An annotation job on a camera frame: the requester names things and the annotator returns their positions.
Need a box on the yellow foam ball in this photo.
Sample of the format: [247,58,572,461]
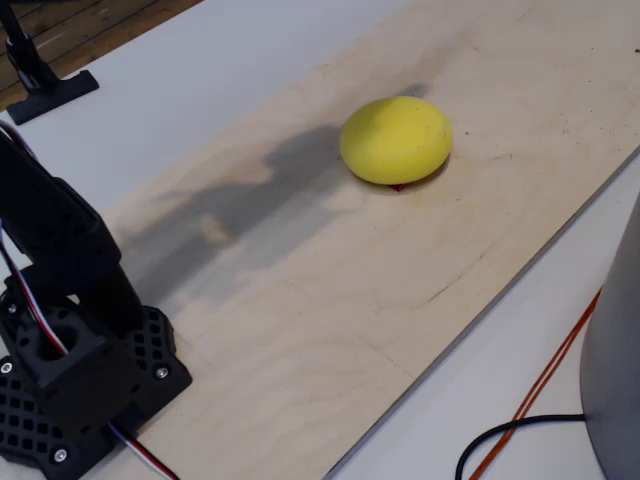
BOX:
[338,96,454,186]

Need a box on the white red black arm cable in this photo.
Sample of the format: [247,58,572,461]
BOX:
[0,219,70,357]

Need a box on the light plywood board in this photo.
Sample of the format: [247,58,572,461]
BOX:
[84,0,640,480]

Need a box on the black robot arm with base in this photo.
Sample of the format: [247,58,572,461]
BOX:
[0,119,194,480]

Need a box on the white red black base cable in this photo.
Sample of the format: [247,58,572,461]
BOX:
[107,422,180,480]

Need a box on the black camera stand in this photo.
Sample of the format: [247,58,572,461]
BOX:
[0,0,100,126]

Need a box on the large grey round container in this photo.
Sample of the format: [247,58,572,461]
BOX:
[579,192,640,480]

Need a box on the thin orange wire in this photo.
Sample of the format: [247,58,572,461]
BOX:
[477,299,601,480]
[468,287,604,480]

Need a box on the thin black cable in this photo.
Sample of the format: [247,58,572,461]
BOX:
[454,413,587,480]

